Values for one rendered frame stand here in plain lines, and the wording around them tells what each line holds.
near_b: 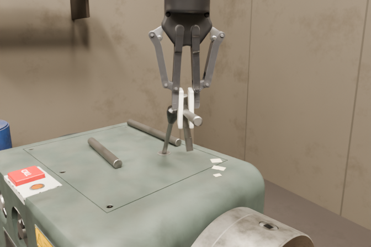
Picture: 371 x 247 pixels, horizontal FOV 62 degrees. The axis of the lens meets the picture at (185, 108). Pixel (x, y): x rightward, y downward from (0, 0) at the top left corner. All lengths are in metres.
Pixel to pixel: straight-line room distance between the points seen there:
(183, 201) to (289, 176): 2.83
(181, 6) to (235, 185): 0.41
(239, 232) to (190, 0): 0.39
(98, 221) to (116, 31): 3.31
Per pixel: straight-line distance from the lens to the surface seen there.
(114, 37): 3.77
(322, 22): 3.00
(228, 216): 0.61
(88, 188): 0.69
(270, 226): 0.61
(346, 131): 2.95
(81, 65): 3.65
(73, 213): 0.62
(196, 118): 0.36
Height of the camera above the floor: 1.56
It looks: 13 degrees down
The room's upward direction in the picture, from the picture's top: straight up
